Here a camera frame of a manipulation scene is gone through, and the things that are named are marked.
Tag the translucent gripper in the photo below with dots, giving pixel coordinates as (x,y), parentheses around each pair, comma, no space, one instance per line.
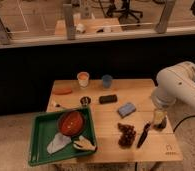
(159,119)

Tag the yellow banana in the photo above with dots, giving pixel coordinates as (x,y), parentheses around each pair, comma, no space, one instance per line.
(84,144)

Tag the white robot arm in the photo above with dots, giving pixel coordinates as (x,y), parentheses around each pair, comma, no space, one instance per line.
(174,82)

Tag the blue cup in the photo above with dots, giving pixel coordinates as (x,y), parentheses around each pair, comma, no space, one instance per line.
(106,81)

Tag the small metal cup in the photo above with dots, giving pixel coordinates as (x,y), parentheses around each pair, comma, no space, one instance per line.
(85,101)

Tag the orange filled white cup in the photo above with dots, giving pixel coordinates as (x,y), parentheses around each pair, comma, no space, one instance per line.
(83,79)

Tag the blue sponge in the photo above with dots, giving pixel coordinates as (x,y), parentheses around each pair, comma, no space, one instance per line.
(126,109)

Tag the bunch of dark grapes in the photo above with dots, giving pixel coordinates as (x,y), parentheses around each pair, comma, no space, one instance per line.
(128,135)

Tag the black rectangular block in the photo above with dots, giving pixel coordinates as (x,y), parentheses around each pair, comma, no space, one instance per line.
(107,99)

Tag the red bowl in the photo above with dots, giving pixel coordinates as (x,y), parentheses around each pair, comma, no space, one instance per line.
(71,123)

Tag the white crumpled cloth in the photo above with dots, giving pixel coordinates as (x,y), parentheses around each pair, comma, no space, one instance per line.
(59,142)

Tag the black office chair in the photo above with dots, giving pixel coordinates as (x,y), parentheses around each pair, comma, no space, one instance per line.
(124,11)

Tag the green plastic tray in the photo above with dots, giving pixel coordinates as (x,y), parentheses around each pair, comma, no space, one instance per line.
(44,129)

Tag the background wooden table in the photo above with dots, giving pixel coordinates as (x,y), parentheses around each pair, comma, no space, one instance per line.
(90,25)

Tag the black handled knife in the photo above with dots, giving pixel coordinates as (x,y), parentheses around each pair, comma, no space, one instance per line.
(144,134)

